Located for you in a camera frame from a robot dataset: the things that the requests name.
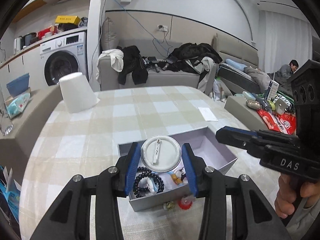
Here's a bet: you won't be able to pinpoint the round white pin badge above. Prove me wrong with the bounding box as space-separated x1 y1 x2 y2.
140 135 182 173

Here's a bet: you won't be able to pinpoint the clear ring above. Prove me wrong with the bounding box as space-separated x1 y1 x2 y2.
177 195 196 210

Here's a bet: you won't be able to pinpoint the white cloth on sofa arm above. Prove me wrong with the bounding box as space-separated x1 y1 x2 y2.
98 49 124 73

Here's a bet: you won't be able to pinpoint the black clothes on sofa arm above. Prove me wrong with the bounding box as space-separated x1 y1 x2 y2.
118 46 149 85

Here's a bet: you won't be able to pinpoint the right hand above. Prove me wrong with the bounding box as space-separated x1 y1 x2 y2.
274 173 319 219

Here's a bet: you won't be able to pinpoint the grey Find X9 Pro box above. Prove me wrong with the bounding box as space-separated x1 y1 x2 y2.
129 126 237 212

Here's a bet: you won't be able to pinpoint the grey side bench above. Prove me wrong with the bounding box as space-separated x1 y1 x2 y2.
224 96 268 131

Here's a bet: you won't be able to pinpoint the red plastic bag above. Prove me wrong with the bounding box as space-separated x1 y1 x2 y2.
257 109 297 135

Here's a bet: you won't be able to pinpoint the cream flower hair clip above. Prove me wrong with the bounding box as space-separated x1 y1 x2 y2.
163 202 175 211

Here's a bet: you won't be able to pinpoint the grey sofa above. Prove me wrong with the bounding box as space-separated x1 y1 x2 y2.
96 17 258 95

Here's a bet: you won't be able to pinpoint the person in background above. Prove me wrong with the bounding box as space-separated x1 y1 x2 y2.
268 60 299 85

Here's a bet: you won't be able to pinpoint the white paper cup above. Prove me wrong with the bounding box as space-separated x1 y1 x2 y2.
59 72 100 113

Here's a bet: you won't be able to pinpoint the black jacket pile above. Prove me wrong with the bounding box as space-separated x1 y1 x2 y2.
167 43 222 75

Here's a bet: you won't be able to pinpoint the white washing machine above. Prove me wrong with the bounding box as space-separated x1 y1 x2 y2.
40 31 88 86

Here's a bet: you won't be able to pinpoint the grey cushion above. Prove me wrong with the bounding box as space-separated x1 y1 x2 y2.
100 17 119 51

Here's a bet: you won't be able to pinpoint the wet wipes pack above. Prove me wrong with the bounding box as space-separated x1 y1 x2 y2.
7 93 30 119

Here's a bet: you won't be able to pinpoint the clear plastic water bottle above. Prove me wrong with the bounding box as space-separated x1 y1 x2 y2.
0 89 14 136

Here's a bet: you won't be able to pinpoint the blue plastic basin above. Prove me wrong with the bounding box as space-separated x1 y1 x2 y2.
7 73 30 97

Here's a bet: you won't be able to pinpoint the yellow box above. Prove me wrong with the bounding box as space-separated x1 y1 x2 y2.
55 15 81 25

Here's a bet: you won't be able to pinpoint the black bead bracelet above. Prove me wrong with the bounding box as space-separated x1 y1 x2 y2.
132 166 165 198

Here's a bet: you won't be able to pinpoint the light blue ring bangle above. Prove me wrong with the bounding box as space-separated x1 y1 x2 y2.
139 177 158 194

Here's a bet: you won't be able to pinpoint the wall power socket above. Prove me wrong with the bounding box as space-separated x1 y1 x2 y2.
157 25 168 32

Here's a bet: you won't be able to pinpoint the blue cable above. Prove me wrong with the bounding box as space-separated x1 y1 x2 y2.
92 0 176 55

